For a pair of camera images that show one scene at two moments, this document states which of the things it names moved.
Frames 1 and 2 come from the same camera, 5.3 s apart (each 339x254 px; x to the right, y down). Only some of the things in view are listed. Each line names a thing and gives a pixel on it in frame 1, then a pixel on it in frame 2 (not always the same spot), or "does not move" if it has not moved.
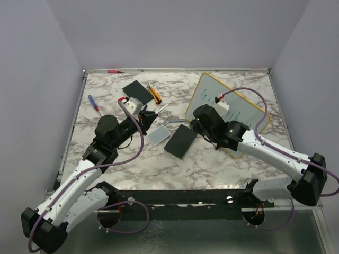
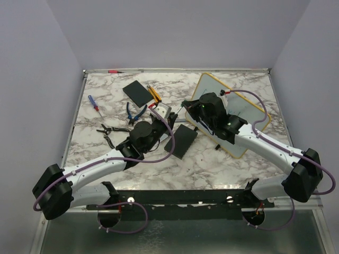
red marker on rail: (114, 71) does not move
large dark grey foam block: (180, 142) does not move
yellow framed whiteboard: (241, 109) does not move
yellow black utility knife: (154, 95) does not move
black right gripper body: (197, 127) -> (195, 111)
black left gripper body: (141, 124) -> (161, 128)
